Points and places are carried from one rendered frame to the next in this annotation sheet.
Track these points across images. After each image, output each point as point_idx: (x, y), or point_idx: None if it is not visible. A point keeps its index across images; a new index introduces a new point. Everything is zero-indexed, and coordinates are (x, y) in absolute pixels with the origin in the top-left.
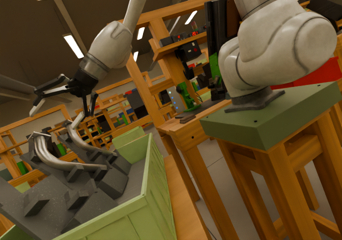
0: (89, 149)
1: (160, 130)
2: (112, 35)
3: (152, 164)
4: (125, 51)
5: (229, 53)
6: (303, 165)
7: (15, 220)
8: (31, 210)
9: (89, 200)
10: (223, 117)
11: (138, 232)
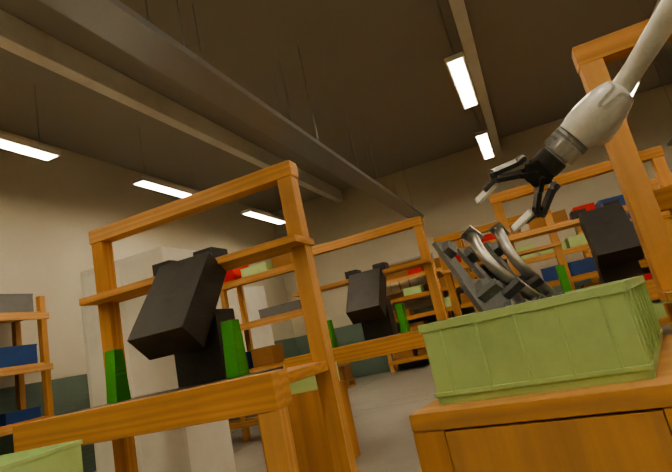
0: (526, 270)
1: (670, 298)
2: (601, 104)
3: (635, 292)
4: (617, 123)
5: None
6: None
7: (472, 297)
8: (485, 293)
9: None
10: None
11: (608, 318)
